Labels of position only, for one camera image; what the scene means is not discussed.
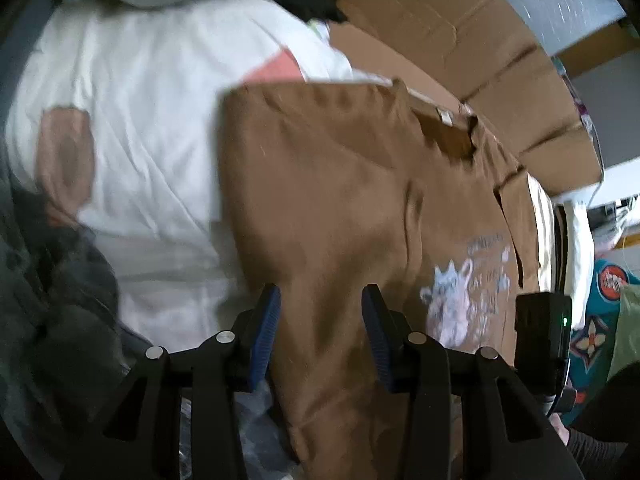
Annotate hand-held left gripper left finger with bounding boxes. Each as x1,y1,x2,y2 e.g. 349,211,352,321
60,282,282,480

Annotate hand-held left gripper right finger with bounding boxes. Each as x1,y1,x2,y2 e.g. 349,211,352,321
361,283,583,480

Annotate brown printed t-shirt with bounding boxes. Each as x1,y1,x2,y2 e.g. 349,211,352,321
217,77,543,480

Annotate person's right forearm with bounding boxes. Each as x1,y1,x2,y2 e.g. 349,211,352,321
567,422,640,480

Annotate person's right hand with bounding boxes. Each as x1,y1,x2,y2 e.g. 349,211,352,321
551,412,573,447

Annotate teal patterned blanket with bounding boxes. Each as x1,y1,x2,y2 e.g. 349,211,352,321
570,257,640,406

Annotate folded white sweatshirt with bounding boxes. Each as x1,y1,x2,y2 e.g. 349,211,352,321
562,200,598,331

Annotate light green cloth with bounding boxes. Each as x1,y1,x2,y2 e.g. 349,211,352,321
607,285,640,381

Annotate person's leg in black trousers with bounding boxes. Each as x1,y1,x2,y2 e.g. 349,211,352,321
595,360,640,428

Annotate grey camouflage garment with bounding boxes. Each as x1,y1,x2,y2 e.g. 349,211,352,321
0,150,146,461

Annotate cream bear print blanket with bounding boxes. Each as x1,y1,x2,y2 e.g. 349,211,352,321
5,0,556,480

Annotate brown cardboard sheet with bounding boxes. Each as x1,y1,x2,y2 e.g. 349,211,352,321
310,0,603,196

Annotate black cloth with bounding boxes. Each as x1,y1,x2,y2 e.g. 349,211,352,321
272,0,348,23

